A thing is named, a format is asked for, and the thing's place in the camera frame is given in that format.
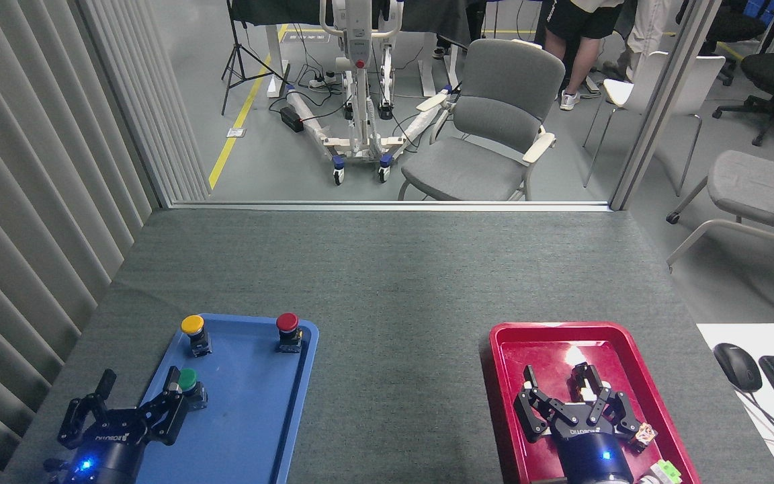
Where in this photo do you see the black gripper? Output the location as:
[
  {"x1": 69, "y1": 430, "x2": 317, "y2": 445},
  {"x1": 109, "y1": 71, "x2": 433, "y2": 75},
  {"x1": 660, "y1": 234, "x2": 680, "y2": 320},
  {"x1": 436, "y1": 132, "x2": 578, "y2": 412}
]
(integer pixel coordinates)
[
  {"x1": 44, "y1": 366, "x2": 190, "y2": 484},
  {"x1": 513, "y1": 362, "x2": 644, "y2": 484}
]

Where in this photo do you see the green push button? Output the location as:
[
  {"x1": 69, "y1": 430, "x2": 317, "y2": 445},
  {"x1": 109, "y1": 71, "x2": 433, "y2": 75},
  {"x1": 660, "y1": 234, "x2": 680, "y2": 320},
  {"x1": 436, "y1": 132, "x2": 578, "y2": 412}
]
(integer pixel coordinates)
[{"x1": 169, "y1": 368, "x2": 209, "y2": 411}]

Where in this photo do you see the yellow push button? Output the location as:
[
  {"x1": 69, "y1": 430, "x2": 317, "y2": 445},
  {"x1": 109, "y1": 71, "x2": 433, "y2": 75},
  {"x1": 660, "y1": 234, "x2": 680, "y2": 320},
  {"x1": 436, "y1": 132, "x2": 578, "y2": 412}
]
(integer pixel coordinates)
[{"x1": 181, "y1": 315, "x2": 212, "y2": 358}]

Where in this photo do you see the red push button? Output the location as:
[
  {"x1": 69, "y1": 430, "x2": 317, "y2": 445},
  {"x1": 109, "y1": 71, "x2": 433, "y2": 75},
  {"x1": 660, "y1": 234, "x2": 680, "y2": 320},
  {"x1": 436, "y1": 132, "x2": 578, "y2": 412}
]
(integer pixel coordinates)
[{"x1": 275, "y1": 313, "x2": 304, "y2": 354}]

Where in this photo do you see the red plastic tray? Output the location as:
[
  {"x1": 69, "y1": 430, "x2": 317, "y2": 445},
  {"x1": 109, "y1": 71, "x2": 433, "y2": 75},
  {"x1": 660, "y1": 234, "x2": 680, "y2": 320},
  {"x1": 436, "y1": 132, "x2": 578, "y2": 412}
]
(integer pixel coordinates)
[{"x1": 480, "y1": 321, "x2": 701, "y2": 484}]

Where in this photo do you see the blue plastic tray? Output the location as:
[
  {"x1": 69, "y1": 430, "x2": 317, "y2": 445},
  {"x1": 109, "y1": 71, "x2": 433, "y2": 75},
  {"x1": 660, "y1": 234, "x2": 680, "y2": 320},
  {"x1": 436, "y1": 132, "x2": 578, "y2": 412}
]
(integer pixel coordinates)
[{"x1": 105, "y1": 313, "x2": 319, "y2": 484}]

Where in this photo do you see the black computer mouse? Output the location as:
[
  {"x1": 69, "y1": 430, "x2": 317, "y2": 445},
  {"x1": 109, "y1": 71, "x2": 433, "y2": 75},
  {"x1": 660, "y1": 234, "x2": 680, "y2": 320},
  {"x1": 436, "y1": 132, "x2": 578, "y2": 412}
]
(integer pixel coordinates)
[{"x1": 714, "y1": 343, "x2": 763, "y2": 393}]

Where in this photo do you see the grey padded armchair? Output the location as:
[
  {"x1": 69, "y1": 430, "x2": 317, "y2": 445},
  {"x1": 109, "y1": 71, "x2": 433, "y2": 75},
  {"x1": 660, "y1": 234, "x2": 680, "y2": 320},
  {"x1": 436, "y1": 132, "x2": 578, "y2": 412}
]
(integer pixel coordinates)
[{"x1": 397, "y1": 38, "x2": 566, "y2": 202}]

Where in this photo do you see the grey chair with castors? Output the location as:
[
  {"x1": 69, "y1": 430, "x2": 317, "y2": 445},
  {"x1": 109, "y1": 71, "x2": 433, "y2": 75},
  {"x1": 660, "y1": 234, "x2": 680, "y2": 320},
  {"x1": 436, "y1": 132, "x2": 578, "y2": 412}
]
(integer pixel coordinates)
[{"x1": 665, "y1": 118, "x2": 774, "y2": 322}]

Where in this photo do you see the white plastic chair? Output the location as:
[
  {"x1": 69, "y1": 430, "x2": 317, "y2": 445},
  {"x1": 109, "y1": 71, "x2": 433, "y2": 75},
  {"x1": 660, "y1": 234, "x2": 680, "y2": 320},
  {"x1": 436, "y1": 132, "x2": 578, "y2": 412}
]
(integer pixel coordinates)
[{"x1": 583, "y1": 50, "x2": 726, "y2": 198}]

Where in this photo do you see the white stand on wheels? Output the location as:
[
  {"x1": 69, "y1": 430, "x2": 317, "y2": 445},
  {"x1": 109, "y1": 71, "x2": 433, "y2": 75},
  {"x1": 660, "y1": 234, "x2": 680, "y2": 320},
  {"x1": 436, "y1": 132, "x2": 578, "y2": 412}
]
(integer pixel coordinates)
[{"x1": 285, "y1": 0, "x2": 456, "y2": 186}]

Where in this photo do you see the black tripod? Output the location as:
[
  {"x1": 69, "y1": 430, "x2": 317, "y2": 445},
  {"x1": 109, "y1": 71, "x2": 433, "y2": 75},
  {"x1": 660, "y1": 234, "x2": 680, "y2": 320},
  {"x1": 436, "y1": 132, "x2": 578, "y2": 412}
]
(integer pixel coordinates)
[{"x1": 220, "y1": 0, "x2": 291, "y2": 116}]

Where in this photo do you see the person in dark shorts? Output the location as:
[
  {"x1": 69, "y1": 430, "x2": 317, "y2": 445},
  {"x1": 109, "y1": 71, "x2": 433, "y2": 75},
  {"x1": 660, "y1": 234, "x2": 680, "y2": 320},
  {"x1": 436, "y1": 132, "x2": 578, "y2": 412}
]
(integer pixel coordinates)
[{"x1": 544, "y1": 0, "x2": 627, "y2": 112}]

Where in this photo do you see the person in pale trousers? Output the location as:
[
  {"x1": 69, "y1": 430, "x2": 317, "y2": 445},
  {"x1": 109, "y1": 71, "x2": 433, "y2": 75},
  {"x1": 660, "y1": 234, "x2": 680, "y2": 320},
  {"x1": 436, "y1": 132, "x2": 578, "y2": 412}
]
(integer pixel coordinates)
[{"x1": 601, "y1": 0, "x2": 674, "y2": 83}]

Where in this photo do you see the black swivel chair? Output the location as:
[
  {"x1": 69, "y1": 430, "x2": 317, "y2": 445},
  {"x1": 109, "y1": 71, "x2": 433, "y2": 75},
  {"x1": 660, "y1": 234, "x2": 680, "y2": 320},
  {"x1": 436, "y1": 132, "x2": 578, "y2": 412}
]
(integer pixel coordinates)
[{"x1": 675, "y1": 0, "x2": 772, "y2": 87}]

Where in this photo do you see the black and white switch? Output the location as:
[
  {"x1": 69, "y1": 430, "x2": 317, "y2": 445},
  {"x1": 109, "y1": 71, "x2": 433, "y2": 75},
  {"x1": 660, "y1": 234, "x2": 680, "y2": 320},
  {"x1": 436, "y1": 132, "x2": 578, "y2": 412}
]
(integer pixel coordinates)
[{"x1": 572, "y1": 368, "x2": 604, "y2": 405}]

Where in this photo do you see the black switch with orange lens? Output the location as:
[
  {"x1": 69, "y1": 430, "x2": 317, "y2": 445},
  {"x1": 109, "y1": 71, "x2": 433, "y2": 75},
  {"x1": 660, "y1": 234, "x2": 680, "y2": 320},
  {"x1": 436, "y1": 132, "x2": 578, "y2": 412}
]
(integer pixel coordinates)
[{"x1": 631, "y1": 421, "x2": 658, "y2": 450}]

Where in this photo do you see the green and white switch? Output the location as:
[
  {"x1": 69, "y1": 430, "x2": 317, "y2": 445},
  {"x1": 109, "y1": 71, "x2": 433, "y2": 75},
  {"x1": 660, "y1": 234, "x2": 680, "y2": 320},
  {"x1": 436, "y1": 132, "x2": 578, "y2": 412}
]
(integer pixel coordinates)
[{"x1": 639, "y1": 459, "x2": 683, "y2": 484}]

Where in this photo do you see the silver table edge rail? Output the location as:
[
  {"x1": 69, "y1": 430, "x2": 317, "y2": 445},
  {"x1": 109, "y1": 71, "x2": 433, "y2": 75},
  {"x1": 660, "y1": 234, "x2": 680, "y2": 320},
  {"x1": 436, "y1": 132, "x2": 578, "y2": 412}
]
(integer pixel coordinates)
[{"x1": 168, "y1": 200, "x2": 613, "y2": 213}]

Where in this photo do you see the silver frame post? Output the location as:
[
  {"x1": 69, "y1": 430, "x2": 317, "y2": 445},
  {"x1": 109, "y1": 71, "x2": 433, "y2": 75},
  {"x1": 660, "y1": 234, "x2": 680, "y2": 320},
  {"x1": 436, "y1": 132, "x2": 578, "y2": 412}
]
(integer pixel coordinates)
[{"x1": 609, "y1": 0, "x2": 724, "y2": 212}]

